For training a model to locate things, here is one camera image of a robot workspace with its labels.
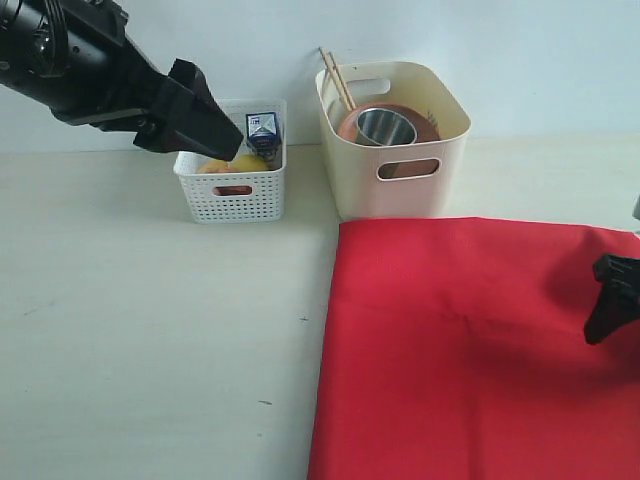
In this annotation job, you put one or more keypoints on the stainless steel cup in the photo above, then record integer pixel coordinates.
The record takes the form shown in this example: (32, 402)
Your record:
(382, 127)

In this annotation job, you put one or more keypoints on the red table cloth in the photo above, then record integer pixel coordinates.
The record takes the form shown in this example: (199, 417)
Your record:
(453, 349)

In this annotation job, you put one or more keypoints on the red sausage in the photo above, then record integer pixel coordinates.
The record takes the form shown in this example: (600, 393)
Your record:
(232, 191)

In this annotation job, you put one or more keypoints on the orange fried chicken piece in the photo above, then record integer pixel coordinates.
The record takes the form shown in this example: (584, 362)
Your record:
(215, 166)

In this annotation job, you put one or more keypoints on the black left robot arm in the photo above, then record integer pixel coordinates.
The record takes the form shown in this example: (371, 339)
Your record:
(27, 63)

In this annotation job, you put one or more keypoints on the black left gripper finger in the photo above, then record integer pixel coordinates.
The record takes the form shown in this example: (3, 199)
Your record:
(184, 116)

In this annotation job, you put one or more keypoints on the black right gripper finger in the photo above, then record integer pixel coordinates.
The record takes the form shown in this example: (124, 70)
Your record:
(618, 300)

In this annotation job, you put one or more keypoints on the cream plastic bin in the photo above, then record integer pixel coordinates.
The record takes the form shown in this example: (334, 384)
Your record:
(352, 169)

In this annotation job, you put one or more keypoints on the wooden chopstick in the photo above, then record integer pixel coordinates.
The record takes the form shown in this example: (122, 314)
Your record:
(323, 52)
(341, 84)

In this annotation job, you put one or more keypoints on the yellow lemon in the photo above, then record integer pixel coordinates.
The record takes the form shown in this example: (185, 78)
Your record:
(249, 163)

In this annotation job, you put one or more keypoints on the brown wooden plate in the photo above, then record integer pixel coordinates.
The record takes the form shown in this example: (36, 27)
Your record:
(426, 130)

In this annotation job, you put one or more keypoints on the white perforated plastic basket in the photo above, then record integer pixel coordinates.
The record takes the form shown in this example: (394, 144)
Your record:
(265, 203)

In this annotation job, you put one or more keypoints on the blue white milk carton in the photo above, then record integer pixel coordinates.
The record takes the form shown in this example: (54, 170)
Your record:
(263, 134)

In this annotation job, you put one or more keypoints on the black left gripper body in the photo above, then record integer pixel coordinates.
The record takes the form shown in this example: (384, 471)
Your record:
(107, 81)

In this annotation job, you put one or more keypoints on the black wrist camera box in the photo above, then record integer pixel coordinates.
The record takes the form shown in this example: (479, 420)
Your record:
(636, 209)

